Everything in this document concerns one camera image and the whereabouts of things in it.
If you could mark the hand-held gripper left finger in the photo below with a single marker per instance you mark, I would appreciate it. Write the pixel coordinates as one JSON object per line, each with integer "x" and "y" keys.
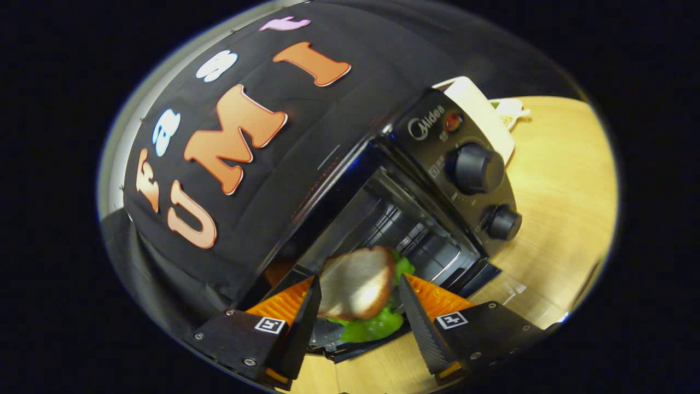
{"x": 301, "y": 328}

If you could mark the white pop-up toaster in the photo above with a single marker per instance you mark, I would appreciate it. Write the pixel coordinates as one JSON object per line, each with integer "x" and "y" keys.
{"x": 492, "y": 126}

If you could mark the lettuce sandwich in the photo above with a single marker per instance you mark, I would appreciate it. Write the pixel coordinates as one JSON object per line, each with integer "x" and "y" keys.
{"x": 355, "y": 284}

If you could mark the black toaster oven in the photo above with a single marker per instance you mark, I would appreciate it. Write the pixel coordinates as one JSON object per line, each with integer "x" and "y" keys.
{"x": 476, "y": 169}

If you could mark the white divided bean dish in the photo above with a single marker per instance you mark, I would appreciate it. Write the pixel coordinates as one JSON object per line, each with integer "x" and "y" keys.
{"x": 511, "y": 112}

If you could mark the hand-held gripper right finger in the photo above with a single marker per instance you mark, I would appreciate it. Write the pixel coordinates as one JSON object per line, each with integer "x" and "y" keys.
{"x": 424, "y": 328}

